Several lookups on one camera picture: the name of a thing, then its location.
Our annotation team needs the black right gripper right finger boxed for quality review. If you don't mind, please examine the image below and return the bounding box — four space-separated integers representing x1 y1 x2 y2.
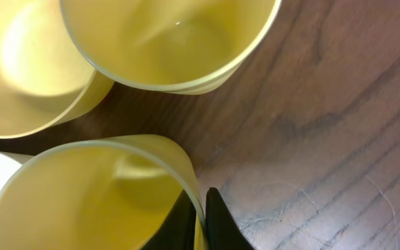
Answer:
206 187 254 250

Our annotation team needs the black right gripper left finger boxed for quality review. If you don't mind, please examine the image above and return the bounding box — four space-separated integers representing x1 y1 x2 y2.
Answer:
141 190 197 250

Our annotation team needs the yellow cup front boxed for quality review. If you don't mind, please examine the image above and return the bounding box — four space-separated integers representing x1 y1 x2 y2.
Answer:
0 135 208 249

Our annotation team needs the yellow cup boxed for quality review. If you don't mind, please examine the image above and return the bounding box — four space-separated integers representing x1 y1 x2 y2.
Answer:
60 0 281 95
0 135 208 249

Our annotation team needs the yellow cup right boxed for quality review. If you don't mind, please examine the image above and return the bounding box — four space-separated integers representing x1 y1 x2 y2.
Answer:
60 0 281 95

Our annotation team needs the yellow small bowl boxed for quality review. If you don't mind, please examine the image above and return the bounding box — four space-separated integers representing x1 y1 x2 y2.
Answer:
0 0 114 139

